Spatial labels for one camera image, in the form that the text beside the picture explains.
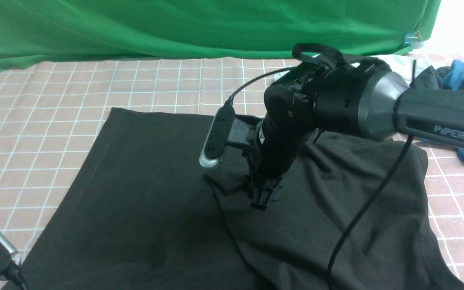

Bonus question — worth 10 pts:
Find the black right camera cable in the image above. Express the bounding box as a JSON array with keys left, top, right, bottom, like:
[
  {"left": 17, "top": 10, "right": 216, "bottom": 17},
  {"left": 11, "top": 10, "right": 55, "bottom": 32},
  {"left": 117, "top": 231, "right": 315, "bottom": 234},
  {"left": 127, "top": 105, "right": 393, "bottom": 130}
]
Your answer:
[{"left": 327, "top": 135, "right": 414, "bottom": 290}]

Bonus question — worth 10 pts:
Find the dark gray long-sleeve shirt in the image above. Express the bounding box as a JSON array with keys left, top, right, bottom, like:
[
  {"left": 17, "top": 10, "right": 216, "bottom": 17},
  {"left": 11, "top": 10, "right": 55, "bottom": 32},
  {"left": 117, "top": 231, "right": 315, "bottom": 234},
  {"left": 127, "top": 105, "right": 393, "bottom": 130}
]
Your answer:
[{"left": 0, "top": 107, "right": 464, "bottom": 290}]

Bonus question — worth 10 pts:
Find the blue shirt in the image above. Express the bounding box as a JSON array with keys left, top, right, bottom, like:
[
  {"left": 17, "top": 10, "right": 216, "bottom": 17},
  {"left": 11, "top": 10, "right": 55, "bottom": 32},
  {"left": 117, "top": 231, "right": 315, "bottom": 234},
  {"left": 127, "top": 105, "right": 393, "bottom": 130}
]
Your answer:
[{"left": 406, "top": 89, "right": 464, "bottom": 162}]

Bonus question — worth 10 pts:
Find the green backdrop cloth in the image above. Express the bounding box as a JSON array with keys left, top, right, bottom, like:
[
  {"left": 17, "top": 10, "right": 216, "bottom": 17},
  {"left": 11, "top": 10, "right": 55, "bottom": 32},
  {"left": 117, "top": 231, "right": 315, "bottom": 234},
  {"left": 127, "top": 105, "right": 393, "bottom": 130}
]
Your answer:
[{"left": 0, "top": 0, "right": 440, "bottom": 72}]

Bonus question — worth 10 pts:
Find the dark charcoal shirt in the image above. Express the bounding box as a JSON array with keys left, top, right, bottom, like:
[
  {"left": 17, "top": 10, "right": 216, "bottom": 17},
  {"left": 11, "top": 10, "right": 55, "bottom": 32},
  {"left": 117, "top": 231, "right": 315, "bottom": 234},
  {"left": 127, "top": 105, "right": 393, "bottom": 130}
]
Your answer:
[{"left": 411, "top": 60, "right": 464, "bottom": 91}]

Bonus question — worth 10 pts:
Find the white cloth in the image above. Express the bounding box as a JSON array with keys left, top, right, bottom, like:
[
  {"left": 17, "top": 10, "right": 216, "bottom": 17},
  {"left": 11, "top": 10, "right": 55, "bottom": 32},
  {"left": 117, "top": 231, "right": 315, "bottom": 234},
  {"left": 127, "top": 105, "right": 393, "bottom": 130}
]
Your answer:
[{"left": 374, "top": 55, "right": 417, "bottom": 84}]

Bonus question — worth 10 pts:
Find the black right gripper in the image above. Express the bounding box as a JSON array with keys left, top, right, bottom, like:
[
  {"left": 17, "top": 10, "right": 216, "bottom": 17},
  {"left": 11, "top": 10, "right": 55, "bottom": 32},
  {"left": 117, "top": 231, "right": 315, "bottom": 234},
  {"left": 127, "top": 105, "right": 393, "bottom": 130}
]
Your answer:
[{"left": 249, "top": 85, "right": 317, "bottom": 211}]

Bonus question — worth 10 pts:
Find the blue binder clip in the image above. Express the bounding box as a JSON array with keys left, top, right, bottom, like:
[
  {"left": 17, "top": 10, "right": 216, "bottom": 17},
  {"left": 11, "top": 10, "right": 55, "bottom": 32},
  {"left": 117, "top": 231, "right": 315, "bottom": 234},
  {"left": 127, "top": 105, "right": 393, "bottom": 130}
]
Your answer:
[{"left": 402, "top": 31, "right": 423, "bottom": 47}]

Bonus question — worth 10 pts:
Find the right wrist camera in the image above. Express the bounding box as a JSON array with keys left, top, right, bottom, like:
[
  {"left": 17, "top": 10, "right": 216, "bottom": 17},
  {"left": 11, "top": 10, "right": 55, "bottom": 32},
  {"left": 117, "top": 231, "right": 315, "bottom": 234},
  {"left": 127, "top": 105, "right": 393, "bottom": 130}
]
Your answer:
[{"left": 199, "top": 101, "right": 260, "bottom": 170}]

